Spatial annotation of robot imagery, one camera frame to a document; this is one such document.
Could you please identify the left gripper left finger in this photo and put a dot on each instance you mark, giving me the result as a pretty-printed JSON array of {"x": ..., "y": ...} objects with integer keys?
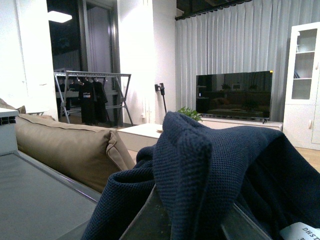
[{"x": 152, "y": 221}]

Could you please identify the white coffee table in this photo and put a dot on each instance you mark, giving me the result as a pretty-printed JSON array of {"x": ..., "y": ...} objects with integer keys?
[{"x": 140, "y": 136}]

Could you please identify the grey metal clothes rack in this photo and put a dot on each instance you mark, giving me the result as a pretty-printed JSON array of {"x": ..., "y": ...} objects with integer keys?
[{"x": 110, "y": 97}]

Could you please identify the grey pleated curtain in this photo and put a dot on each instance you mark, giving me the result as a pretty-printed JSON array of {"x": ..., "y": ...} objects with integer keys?
[{"x": 252, "y": 36}]

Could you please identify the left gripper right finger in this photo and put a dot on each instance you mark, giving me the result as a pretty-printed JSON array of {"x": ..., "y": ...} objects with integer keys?
[{"x": 239, "y": 224}]

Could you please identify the green potted plant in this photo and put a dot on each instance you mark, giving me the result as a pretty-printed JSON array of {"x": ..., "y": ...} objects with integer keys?
[{"x": 189, "y": 112}]

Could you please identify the white garment label tag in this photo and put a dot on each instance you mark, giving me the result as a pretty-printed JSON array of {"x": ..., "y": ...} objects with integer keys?
[{"x": 300, "y": 231}]

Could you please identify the white round side table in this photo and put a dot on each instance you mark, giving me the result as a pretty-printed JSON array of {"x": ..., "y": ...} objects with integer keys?
[{"x": 37, "y": 112}]

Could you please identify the black hanging garment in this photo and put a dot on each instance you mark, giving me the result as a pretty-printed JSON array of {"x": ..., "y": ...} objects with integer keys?
[{"x": 86, "y": 96}]

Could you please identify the black flat screen television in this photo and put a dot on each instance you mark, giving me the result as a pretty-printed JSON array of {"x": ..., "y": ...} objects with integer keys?
[{"x": 240, "y": 95}]

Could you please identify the navy blue knit sweater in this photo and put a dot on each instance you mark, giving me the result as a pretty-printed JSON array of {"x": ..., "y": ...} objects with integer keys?
[{"x": 199, "y": 172}]

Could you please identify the white glass door cabinet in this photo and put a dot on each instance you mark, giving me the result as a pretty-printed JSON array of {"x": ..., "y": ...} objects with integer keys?
[{"x": 301, "y": 121}]

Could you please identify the black stick vacuum cleaner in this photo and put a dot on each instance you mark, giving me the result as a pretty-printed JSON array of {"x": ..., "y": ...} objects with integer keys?
[{"x": 161, "y": 88}]

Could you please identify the white low tv stand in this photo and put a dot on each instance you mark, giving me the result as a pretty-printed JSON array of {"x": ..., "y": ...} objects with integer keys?
[{"x": 223, "y": 123}]

